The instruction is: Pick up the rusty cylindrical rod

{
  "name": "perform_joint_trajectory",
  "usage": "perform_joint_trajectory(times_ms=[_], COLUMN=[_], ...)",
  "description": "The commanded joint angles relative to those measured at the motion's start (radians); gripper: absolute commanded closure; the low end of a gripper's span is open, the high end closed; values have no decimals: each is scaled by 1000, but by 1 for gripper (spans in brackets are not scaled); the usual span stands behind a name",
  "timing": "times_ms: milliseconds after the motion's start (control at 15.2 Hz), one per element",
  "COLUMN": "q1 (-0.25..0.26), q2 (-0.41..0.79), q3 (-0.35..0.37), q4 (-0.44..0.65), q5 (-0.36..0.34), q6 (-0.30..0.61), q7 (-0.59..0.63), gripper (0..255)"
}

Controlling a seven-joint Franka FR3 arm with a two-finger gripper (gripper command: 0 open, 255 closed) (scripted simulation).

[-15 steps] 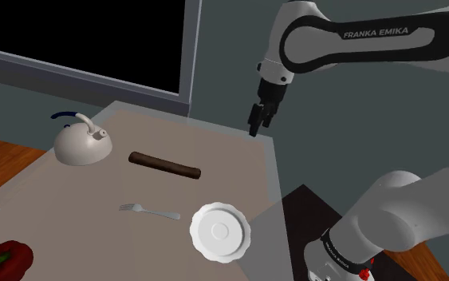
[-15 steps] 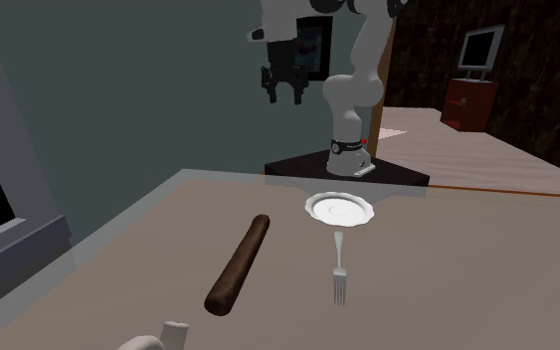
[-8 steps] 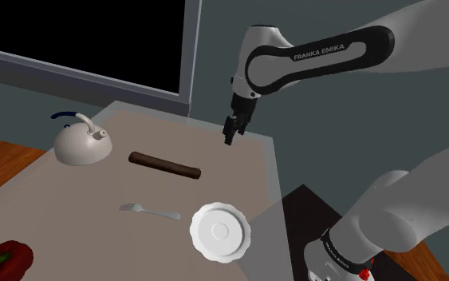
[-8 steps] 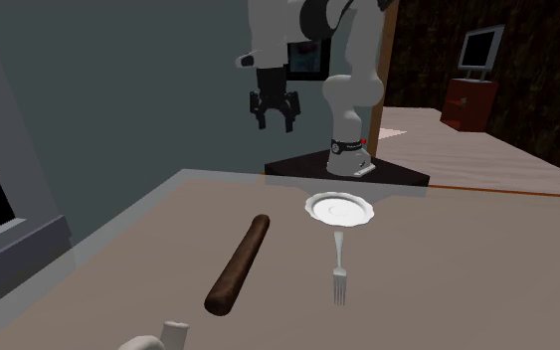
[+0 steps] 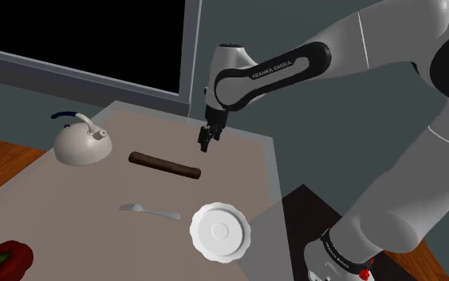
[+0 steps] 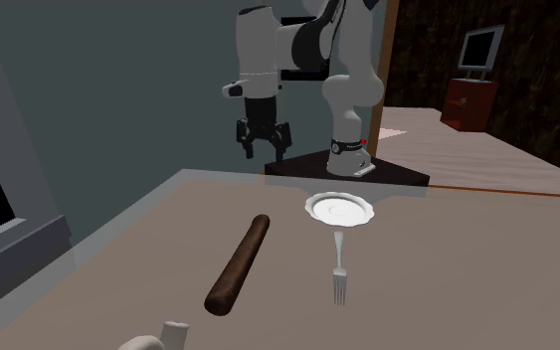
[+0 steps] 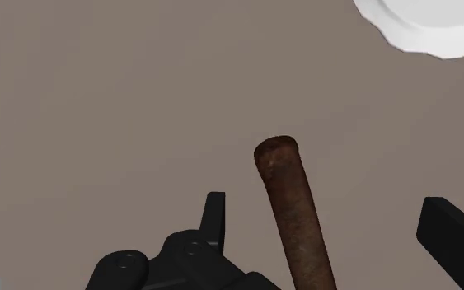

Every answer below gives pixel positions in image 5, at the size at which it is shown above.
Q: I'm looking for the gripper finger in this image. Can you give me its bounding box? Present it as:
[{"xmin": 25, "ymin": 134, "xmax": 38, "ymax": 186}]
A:
[{"xmin": 197, "ymin": 125, "xmax": 223, "ymax": 153}]

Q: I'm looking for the brown rolling pin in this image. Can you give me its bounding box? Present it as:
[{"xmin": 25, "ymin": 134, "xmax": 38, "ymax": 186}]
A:
[{"xmin": 128, "ymin": 151, "xmax": 202, "ymax": 180}]

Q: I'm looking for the silver fork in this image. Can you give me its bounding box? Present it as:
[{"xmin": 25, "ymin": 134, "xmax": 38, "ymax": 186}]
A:
[{"xmin": 118, "ymin": 203, "xmax": 182, "ymax": 221}]

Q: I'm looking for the white plate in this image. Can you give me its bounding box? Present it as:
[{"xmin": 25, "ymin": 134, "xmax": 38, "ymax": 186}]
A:
[{"xmin": 189, "ymin": 201, "xmax": 252, "ymax": 263}]

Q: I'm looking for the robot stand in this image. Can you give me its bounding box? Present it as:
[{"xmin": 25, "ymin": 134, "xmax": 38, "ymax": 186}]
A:
[{"xmin": 282, "ymin": 184, "xmax": 418, "ymax": 281}]

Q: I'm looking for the red bell pepper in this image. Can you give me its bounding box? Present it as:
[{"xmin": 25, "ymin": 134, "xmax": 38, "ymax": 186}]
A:
[{"xmin": 0, "ymin": 239, "xmax": 34, "ymax": 281}]

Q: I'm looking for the white kettle with blue handle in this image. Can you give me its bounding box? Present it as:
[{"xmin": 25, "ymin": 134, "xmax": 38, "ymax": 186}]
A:
[{"xmin": 50, "ymin": 111, "xmax": 113, "ymax": 167}]

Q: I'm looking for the dark window with grey frame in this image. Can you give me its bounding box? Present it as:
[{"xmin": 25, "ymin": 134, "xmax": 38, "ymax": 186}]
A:
[{"xmin": 0, "ymin": 0, "xmax": 203, "ymax": 117}]

